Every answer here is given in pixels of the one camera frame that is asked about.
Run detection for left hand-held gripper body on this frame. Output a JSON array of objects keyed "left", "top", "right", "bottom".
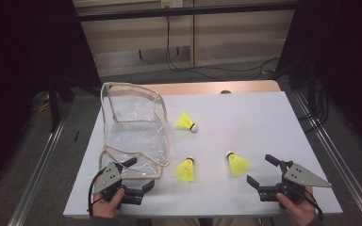
[{"left": 92, "top": 161, "right": 145, "bottom": 211}]

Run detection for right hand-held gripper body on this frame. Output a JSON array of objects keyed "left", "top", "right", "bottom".
[{"left": 257, "top": 160, "right": 333, "bottom": 209}]

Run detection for yellow shuttlecock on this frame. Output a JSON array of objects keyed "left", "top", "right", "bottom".
[
  {"left": 174, "top": 155, "right": 196, "bottom": 183},
  {"left": 174, "top": 110, "right": 199, "bottom": 134},
  {"left": 225, "top": 151, "right": 252, "bottom": 177}
]

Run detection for clear plastic bag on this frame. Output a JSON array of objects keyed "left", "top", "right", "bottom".
[{"left": 98, "top": 82, "right": 171, "bottom": 181}]

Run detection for person's left hand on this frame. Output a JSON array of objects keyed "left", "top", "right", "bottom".
[{"left": 92, "top": 187, "right": 126, "bottom": 218}]

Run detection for person's right hand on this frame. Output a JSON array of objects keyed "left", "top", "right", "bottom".
[{"left": 276, "top": 186, "right": 323, "bottom": 226}]

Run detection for white board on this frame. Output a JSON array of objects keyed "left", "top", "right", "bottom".
[{"left": 62, "top": 90, "right": 343, "bottom": 218}]

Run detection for black metal stand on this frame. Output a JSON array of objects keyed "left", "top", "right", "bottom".
[{"left": 47, "top": 74, "right": 76, "bottom": 132}]

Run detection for dark curtain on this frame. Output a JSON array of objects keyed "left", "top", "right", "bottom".
[
  {"left": 0, "top": 0, "right": 102, "bottom": 192},
  {"left": 276, "top": 0, "right": 362, "bottom": 156}
]

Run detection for black horizontal bar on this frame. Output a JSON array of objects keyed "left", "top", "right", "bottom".
[{"left": 74, "top": 2, "right": 300, "bottom": 23}]

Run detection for white power outlet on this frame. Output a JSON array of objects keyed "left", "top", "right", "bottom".
[{"left": 160, "top": 0, "right": 184, "bottom": 8}]

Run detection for left hand-held gripper black cable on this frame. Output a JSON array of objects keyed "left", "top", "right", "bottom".
[{"left": 87, "top": 168, "right": 107, "bottom": 219}]

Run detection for hand-held gripper black cable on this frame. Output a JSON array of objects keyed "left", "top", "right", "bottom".
[
  {"left": 295, "top": 187, "right": 324, "bottom": 220},
  {"left": 87, "top": 168, "right": 107, "bottom": 219}
]

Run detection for right hand-held gripper black cable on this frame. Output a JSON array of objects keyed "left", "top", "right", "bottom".
[{"left": 295, "top": 187, "right": 324, "bottom": 220}]

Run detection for metal floor rail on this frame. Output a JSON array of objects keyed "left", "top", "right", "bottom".
[
  {"left": 8, "top": 119, "right": 67, "bottom": 226},
  {"left": 293, "top": 90, "right": 362, "bottom": 226}
]

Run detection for black floor cables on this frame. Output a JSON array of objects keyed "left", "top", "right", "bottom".
[{"left": 297, "top": 79, "right": 330, "bottom": 135}]

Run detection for black wall cable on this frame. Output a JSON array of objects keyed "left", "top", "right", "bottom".
[{"left": 165, "top": 15, "right": 281, "bottom": 81}]

